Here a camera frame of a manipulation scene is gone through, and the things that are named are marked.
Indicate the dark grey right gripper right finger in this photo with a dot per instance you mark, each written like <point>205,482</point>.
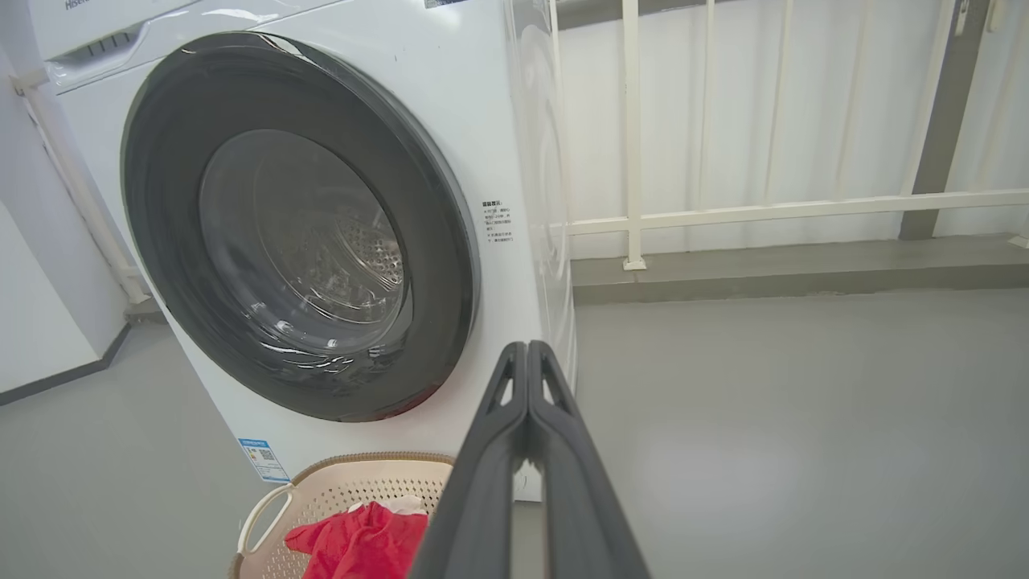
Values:
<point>583,498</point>

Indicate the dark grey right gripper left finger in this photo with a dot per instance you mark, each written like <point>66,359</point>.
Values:
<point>474,498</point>

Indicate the red garment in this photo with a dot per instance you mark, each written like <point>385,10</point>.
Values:
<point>362,547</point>

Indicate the dark round washing machine door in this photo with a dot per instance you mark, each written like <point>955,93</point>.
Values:
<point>177,241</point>

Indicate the cream perforated laundry basket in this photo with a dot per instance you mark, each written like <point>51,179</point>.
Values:
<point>338,486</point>

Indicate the white front-load washing machine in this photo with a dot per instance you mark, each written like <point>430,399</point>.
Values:
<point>482,121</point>

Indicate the blue energy label sticker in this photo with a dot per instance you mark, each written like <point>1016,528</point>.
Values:
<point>264,460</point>

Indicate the white metal railing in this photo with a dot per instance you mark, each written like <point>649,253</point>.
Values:
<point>804,211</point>

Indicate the white detergent drawer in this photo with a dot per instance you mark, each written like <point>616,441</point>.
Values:
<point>104,40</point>

